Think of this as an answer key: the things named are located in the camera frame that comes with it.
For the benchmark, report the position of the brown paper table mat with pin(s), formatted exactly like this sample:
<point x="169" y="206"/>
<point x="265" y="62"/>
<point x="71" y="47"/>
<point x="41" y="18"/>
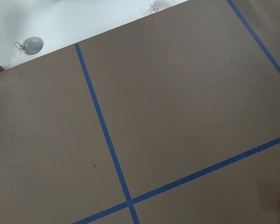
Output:
<point x="170" y="119"/>

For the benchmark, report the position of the clear plastic bag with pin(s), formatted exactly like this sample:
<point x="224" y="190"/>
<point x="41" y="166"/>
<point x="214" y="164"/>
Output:
<point x="153" y="6"/>

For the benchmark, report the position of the round metal disc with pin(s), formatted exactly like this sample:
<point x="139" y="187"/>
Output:
<point x="30" y="46"/>

